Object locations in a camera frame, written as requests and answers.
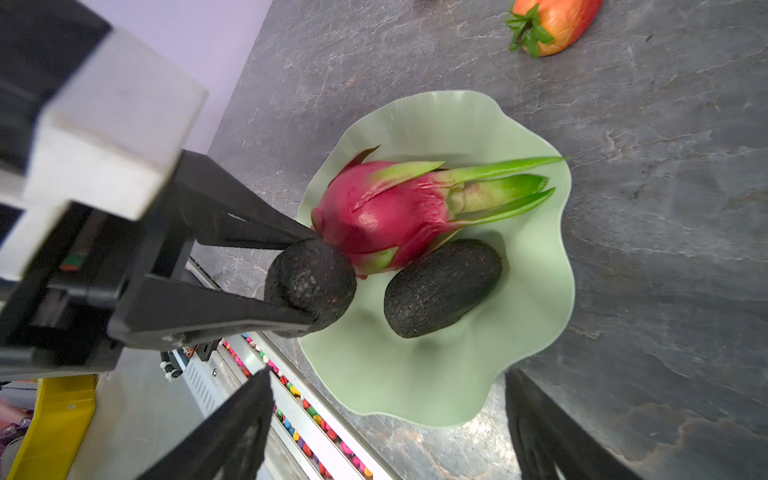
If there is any dark avocado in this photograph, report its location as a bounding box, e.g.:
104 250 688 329
264 238 357 338
383 239 503 339

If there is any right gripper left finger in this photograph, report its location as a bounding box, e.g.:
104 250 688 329
141 369 274 480

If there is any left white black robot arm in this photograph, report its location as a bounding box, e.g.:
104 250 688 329
1 1 312 380

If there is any green wavy fruit bowl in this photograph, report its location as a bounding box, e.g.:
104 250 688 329
297 90 575 428

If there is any red strawberry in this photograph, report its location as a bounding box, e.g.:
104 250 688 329
505 0 603 58

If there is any pink dragon fruit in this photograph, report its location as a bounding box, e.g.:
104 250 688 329
311 149 558 278

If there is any yellow box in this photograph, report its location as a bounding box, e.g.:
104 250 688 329
8 374 97 479

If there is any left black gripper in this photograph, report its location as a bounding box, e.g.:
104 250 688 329
1 151 317 381

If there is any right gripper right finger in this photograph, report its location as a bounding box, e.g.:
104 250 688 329
505 368 640 480

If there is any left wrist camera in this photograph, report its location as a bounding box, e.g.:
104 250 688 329
1 28 207 281

